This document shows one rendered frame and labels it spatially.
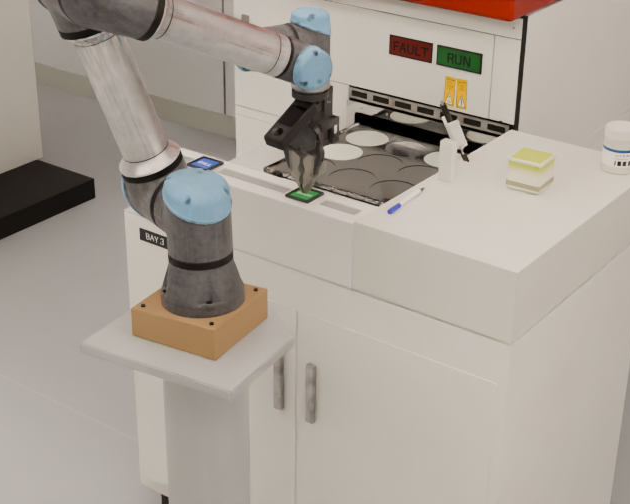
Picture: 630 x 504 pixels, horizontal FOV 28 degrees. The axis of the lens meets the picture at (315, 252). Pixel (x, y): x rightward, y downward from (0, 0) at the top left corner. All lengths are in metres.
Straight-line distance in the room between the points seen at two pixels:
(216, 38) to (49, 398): 1.79
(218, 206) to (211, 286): 0.15
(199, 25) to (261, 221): 0.58
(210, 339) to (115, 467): 1.23
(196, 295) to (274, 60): 0.43
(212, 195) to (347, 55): 1.00
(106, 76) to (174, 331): 0.46
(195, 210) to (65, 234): 2.50
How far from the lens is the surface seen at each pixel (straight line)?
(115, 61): 2.17
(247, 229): 2.56
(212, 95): 5.47
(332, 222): 2.41
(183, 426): 2.34
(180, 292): 2.21
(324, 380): 2.58
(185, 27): 2.07
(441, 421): 2.45
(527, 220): 2.42
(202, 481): 2.40
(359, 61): 3.05
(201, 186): 2.17
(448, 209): 2.44
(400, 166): 2.81
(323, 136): 2.45
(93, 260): 4.42
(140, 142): 2.23
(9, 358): 3.89
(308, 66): 2.18
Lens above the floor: 1.96
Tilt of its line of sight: 26 degrees down
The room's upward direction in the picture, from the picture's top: 1 degrees clockwise
